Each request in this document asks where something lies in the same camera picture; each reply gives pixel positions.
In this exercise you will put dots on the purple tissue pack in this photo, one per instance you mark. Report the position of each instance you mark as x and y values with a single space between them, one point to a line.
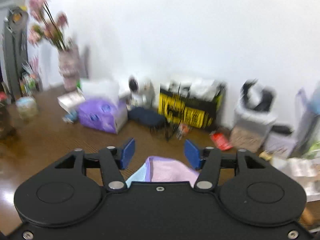
100 116

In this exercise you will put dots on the bluish plastic bag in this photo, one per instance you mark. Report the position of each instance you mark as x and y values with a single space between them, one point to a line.
308 120

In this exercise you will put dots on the pink patterned vase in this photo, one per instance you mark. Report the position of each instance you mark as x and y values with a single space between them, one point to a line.
69 67

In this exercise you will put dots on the grey and beige bin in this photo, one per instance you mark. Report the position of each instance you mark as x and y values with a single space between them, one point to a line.
250 127

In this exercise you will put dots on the dark brown object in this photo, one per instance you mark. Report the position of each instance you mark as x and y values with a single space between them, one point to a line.
5 121

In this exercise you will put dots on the white and black figure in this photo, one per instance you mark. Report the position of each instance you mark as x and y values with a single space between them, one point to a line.
140 90

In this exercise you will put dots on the small colourful packet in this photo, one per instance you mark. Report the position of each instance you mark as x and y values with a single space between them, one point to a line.
183 131

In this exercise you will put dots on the pale round jar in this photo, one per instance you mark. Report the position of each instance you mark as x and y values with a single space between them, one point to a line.
26 106

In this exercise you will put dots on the colourful small items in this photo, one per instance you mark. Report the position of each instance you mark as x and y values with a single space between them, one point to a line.
30 80

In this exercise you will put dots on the small yellowish item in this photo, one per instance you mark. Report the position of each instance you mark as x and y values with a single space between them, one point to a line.
265 155

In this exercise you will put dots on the yellow and black box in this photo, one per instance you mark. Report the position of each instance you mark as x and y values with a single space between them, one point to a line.
187 110

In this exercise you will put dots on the black and white item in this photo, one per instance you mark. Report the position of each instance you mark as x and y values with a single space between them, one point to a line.
260 97

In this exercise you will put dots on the light blue cloth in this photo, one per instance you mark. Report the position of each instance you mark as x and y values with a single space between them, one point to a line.
138 176

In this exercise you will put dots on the pink artificial flowers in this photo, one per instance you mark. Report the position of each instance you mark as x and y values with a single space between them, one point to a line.
40 5

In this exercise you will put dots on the white flat box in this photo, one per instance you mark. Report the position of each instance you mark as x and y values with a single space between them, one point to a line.
70 101

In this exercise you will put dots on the black flat item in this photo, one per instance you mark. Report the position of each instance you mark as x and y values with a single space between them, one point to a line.
282 129

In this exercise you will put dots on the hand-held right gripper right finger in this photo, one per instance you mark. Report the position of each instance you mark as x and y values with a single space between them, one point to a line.
192 152

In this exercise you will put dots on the lilac cloth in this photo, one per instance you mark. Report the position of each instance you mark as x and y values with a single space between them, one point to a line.
170 171

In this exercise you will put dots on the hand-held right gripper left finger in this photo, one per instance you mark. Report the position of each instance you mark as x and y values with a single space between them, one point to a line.
128 152

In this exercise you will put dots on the red packet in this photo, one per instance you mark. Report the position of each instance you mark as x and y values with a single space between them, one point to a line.
221 141

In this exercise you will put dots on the dark blue stool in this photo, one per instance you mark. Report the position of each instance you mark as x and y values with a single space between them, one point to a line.
146 116

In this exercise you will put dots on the tall dark grey tower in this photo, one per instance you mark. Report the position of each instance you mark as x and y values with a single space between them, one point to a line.
12 55

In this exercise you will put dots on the small blue packet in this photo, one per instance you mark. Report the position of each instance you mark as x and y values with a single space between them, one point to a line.
70 117

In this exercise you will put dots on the pale lilac box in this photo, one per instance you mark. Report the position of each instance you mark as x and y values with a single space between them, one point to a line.
278 143

